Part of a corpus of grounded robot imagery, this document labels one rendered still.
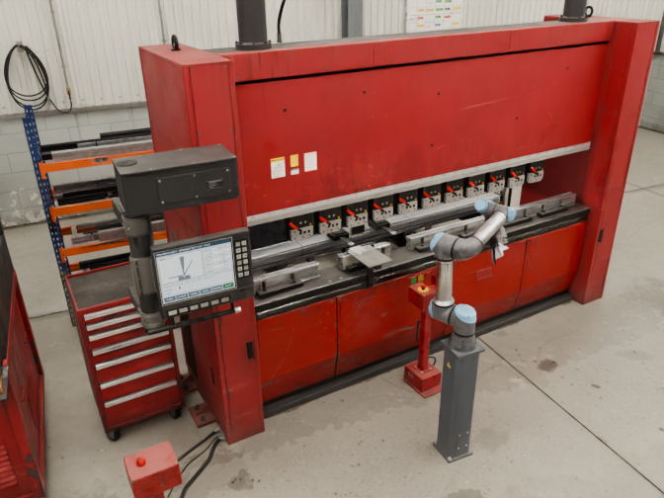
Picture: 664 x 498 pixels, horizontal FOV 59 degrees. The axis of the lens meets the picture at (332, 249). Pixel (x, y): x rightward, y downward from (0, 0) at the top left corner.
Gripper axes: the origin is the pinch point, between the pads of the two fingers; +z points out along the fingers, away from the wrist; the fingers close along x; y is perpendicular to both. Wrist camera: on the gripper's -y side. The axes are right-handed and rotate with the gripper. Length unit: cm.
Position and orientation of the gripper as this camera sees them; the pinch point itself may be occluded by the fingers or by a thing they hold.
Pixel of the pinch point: (497, 260)
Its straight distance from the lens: 343.2
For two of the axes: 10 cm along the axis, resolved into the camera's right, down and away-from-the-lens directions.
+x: -0.2, 3.5, 9.4
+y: 9.9, -1.1, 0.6
